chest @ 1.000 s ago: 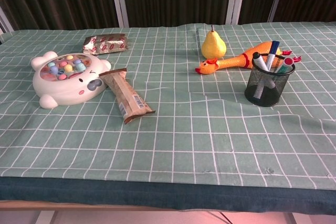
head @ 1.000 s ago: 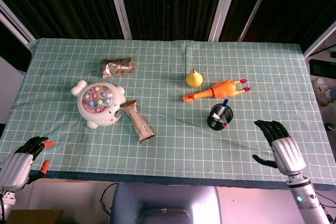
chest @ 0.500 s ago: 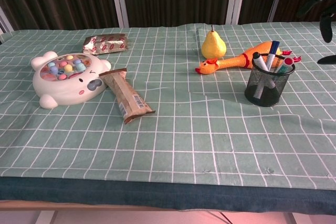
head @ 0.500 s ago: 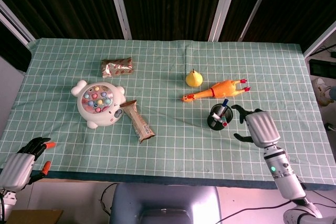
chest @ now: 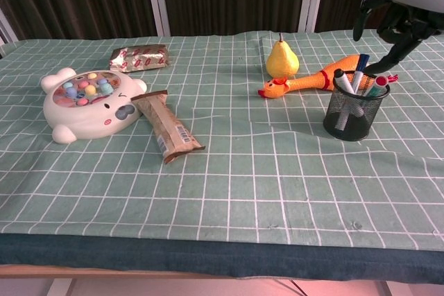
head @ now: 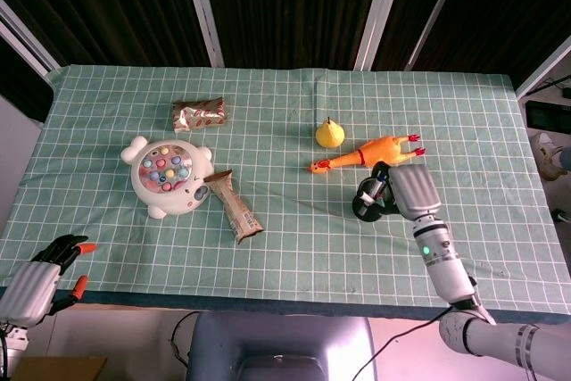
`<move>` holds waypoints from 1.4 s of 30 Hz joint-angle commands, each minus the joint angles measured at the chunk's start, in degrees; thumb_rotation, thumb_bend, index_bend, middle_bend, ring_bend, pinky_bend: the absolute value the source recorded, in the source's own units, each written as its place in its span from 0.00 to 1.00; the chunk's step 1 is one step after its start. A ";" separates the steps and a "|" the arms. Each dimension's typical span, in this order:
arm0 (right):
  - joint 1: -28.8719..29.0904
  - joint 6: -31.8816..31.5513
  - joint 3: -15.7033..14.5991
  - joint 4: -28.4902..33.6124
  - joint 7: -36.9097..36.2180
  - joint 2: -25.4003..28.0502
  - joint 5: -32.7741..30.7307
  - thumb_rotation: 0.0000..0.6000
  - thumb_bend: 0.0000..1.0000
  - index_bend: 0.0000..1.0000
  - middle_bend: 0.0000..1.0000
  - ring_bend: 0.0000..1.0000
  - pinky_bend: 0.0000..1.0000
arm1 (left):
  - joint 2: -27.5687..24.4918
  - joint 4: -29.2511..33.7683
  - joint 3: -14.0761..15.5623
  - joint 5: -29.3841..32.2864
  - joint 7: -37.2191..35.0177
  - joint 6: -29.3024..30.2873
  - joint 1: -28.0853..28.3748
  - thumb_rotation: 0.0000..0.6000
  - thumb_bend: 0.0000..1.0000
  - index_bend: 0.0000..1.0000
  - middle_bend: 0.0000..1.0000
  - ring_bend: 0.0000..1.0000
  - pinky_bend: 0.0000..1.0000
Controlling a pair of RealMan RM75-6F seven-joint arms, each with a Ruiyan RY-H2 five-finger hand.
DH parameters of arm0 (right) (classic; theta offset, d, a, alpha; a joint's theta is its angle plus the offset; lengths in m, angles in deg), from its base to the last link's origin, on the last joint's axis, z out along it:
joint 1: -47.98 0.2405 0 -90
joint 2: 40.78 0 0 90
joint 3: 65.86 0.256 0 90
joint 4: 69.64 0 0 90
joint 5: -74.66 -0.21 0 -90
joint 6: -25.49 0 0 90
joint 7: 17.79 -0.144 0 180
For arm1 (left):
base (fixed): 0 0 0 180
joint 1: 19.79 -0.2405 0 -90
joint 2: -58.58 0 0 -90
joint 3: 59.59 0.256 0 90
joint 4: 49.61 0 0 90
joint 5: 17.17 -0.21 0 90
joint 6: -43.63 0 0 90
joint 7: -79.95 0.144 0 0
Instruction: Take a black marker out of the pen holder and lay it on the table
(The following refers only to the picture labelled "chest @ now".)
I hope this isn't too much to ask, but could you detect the black mesh pen cup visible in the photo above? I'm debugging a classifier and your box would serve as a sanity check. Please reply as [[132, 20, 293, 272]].
[[323, 70, 391, 142]]

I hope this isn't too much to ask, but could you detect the white animal fishing toy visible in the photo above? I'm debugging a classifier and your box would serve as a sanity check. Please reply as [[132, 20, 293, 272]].
[[40, 69, 146, 144]]

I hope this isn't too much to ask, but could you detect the yellow pear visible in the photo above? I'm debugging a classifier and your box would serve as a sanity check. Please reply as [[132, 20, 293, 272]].
[[266, 32, 300, 78]]

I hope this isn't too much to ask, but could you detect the orange rubber chicken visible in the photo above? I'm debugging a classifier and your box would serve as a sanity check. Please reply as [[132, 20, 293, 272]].
[[257, 53, 399, 100]]

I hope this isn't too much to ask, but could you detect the green checked tablecloth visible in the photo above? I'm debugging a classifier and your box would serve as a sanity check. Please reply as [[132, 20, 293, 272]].
[[0, 31, 444, 281]]

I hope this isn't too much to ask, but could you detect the brown snack bar wrapper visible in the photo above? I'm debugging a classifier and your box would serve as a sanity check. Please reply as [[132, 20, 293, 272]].
[[130, 90, 206, 165]]

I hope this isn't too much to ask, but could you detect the white marker with blue cap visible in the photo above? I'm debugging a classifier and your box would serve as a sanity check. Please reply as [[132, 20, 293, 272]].
[[335, 53, 370, 130]]

